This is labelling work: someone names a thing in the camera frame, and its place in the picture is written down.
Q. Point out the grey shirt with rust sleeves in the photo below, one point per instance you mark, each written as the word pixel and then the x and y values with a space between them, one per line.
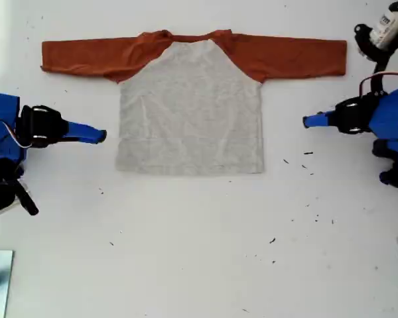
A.
pixel 192 116

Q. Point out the grey metal plate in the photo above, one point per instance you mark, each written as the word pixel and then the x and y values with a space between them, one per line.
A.
pixel 3 281

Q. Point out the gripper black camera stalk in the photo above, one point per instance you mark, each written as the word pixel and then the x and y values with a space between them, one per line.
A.
pixel 384 58
pixel 28 202

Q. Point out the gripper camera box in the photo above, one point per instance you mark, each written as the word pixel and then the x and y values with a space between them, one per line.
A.
pixel 386 26
pixel 0 202

